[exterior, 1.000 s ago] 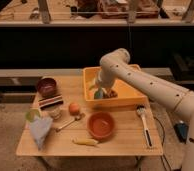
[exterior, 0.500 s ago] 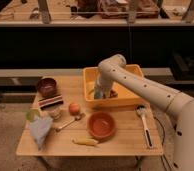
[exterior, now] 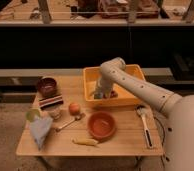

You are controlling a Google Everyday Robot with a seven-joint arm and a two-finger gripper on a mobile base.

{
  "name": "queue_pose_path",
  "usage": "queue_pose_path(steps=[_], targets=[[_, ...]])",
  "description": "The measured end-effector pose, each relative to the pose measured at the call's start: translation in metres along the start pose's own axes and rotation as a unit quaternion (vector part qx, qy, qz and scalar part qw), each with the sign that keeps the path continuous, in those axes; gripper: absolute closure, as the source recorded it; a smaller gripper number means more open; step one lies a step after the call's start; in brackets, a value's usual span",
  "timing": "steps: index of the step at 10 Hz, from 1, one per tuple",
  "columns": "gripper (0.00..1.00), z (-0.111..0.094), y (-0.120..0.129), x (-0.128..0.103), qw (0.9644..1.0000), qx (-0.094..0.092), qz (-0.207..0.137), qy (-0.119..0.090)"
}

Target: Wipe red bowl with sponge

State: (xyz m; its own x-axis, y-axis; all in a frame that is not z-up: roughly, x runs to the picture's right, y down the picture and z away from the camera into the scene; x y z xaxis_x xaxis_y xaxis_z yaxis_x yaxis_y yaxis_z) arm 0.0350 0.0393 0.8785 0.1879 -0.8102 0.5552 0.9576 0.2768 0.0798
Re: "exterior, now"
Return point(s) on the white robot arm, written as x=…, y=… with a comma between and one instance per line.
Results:
x=179, y=144

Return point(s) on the orange peach fruit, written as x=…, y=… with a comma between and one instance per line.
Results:
x=74, y=109

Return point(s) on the small white cup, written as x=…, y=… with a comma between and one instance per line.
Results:
x=55, y=113

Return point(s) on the dark grape bunch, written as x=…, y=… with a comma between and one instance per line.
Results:
x=113, y=94

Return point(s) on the white dish brush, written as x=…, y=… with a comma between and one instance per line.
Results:
x=140, y=110

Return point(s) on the green lime slice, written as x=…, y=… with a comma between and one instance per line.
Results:
x=32, y=114

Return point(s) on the metal spoon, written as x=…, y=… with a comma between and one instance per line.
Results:
x=76, y=118

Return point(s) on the yellow plastic tub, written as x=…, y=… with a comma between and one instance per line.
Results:
x=121, y=97

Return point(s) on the red orange bowl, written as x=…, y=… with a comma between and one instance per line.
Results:
x=101, y=125

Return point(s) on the wooden folding table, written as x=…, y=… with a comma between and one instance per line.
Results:
x=128, y=139

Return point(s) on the light blue cloth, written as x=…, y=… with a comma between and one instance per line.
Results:
x=39, y=130

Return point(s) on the blue green sponge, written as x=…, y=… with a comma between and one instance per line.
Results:
x=98, y=96

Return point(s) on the dark maroon bowl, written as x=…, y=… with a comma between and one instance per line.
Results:
x=47, y=87

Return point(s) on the yellow corn cob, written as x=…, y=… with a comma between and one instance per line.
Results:
x=88, y=142

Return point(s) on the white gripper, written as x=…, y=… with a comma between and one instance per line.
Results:
x=104, y=86

